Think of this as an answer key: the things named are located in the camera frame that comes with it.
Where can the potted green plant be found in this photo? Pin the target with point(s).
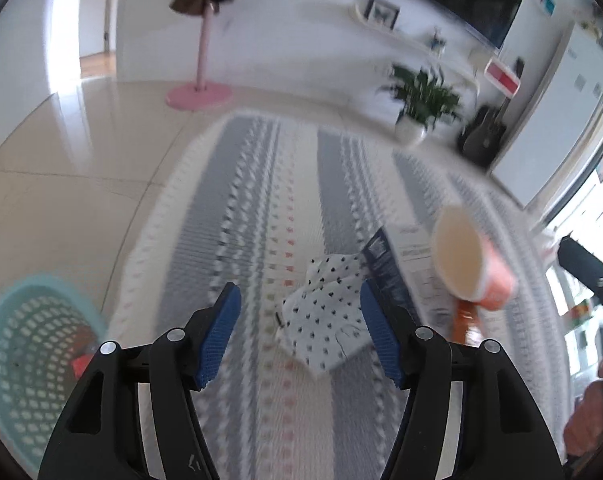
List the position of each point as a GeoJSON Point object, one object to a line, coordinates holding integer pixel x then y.
{"type": "Point", "coordinates": [424, 100]}

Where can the colourful cube toy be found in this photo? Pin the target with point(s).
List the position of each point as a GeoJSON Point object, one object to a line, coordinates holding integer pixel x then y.
{"type": "Point", "coordinates": [581, 312]}

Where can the white black dotted bag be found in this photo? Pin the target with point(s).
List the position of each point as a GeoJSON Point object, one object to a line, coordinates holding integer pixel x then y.
{"type": "Point", "coordinates": [321, 310]}

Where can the orange paper cup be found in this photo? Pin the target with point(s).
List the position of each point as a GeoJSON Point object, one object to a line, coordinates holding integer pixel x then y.
{"type": "Point", "coordinates": [496, 280]}

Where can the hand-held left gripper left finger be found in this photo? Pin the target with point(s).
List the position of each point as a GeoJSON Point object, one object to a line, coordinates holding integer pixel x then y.
{"type": "Point", "coordinates": [216, 340]}

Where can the framed butterfly picture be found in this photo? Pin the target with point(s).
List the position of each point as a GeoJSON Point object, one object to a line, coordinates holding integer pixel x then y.
{"type": "Point", "coordinates": [381, 13]}

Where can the teal plastic basket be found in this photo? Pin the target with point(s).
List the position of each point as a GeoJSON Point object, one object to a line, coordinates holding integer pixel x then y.
{"type": "Point", "coordinates": [26, 360]}

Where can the black flat television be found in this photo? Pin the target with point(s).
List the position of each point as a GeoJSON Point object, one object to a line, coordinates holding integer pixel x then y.
{"type": "Point", "coordinates": [481, 10]}

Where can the black acoustic guitar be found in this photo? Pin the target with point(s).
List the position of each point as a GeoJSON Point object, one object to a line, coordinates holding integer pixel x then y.
{"type": "Point", "coordinates": [486, 135]}

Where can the white door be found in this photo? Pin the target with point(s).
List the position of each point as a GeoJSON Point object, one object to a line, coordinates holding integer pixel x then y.
{"type": "Point", "coordinates": [11, 85]}

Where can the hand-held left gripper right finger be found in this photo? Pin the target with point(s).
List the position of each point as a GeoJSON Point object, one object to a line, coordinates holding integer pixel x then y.
{"type": "Point", "coordinates": [381, 335]}

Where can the pink coat rack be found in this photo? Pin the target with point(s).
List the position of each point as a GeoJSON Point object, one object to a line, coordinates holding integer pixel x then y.
{"type": "Point", "coordinates": [204, 50]}

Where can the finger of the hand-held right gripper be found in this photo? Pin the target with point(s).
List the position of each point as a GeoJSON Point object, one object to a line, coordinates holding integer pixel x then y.
{"type": "Point", "coordinates": [589, 270]}

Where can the dark blue printed box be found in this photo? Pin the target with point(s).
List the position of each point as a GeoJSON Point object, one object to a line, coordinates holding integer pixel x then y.
{"type": "Point", "coordinates": [421, 260]}

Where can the grey white striped rug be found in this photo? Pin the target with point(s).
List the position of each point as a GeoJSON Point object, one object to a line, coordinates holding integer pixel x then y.
{"type": "Point", "coordinates": [291, 185]}

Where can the person's right hand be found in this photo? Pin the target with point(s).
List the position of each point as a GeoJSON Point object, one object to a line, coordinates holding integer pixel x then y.
{"type": "Point", "coordinates": [589, 415]}

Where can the white refrigerator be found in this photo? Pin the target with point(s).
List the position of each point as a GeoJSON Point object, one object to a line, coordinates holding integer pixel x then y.
{"type": "Point", "coordinates": [556, 120]}

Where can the red rounded box shelf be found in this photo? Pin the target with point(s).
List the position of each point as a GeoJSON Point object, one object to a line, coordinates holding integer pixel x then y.
{"type": "Point", "coordinates": [502, 77]}

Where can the white curved wall shelf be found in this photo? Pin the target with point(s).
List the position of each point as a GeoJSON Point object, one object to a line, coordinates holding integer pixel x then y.
{"type": "Point", "coordinates": [416, 42]}

